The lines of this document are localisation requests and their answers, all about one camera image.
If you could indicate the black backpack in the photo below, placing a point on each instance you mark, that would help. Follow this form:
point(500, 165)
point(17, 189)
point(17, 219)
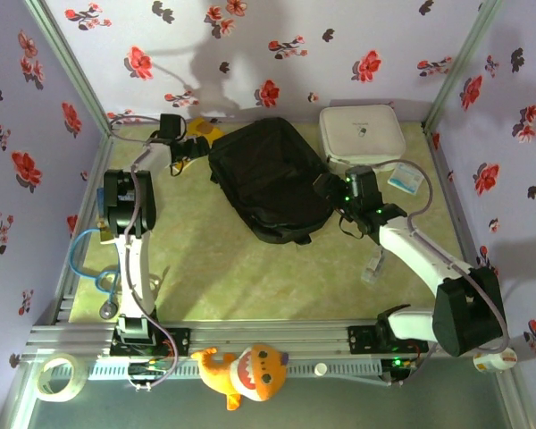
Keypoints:
point(268, 179)

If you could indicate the aluminium side rail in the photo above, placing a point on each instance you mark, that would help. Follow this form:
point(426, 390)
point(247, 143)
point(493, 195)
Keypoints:
point(462, 223)
point(89, 179)

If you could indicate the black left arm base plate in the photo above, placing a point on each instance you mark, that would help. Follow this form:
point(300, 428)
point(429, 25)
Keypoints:
point(178, 339)

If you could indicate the orange shark plush toy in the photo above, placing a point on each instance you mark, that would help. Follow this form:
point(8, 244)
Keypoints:
point(254, 375)

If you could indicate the aluminium corner post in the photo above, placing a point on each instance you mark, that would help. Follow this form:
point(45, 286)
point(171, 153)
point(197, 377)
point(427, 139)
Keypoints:
point(67, 58)
point(462, 58)

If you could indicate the clear plastic packet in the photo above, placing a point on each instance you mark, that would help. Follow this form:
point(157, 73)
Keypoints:
point(373, 268)

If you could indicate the small white cap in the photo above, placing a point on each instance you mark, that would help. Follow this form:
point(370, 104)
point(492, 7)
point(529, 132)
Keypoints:
point(320, 369)

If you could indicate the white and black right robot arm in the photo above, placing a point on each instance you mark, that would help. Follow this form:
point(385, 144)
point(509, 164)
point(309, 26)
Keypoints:
point(420, 250)

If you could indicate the blue and white sachet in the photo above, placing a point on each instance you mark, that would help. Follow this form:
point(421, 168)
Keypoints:
point(405, 179)

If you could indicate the clear tape roll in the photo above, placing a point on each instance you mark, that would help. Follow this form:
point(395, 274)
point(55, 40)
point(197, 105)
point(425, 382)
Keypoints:
point(81, 380)

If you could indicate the white plastic case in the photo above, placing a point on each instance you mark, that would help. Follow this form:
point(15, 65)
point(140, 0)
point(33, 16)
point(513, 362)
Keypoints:
point(362, 129)

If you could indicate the white bottle with orange label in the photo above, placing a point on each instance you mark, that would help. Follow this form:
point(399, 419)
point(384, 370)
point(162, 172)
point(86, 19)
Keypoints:
point(493, 361)

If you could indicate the long aluminium frame rail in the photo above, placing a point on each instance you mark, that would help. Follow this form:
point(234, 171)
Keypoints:
point(272, 335)

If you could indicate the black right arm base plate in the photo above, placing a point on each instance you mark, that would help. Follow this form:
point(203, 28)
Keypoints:
point(362, 339)

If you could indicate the large yellow children's book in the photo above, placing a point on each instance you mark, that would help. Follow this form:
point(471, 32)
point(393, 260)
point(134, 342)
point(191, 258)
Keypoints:
point(203, 129)

